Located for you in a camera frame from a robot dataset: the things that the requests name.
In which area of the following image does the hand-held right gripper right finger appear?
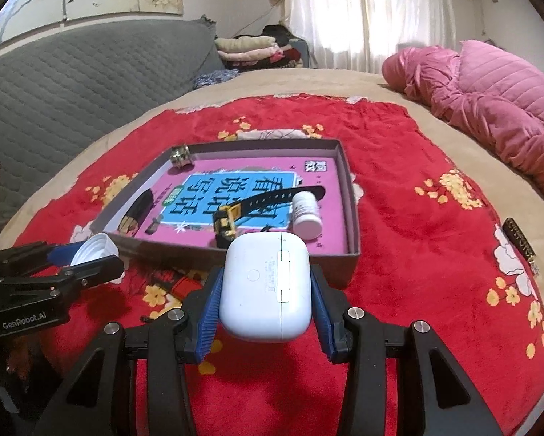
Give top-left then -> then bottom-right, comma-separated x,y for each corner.
309,263 -> 504,436

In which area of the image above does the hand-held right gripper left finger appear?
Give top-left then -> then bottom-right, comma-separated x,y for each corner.
31,266 -> 225,436

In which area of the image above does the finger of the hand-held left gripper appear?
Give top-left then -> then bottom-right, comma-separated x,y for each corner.
0,255 -> 125,298
0,242 -> 84,278

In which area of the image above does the white plastic bottle cap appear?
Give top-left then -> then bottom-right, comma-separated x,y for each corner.
70,233 -> 126,282

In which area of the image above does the grey cardboard box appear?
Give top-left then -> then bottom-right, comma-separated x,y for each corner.
89,138 -> 361,288

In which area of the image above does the white earbuds case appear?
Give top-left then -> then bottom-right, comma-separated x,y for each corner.
218,231 -> 313,342

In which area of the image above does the black tube with gold tip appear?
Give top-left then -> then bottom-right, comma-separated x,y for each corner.
117,189 -> 153,237

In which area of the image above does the yellow toy excavator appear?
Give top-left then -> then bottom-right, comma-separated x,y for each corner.
213,206 -> 242,248

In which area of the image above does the black perforated strap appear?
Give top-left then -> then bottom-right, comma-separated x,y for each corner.
233,185 -> 327,214

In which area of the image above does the red floral blanket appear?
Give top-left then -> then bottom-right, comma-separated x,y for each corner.
40,95 -> 544,436

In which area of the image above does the white pill bottle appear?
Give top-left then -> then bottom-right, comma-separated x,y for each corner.
291,191 -> 322,241

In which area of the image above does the pink book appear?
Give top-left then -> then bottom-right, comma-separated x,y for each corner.
136,158 -> 351,255

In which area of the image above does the grey quilted headboard cover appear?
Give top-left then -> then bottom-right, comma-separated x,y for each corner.
0,16 -> 227,241

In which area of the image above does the blue patterned cloth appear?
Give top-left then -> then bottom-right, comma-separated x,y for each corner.
192,69 -> 238,90

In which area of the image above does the beige bedsheet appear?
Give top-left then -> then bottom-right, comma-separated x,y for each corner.
0,67 -> 544,436

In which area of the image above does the pile of folded clothes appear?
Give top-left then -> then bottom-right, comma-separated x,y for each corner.
215,25 -> 306,70

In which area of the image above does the pink quilt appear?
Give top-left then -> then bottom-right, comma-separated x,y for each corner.
382,40 -> 544,214

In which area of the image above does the white sheer curtain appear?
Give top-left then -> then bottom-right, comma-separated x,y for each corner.
278,0 -> 463,73

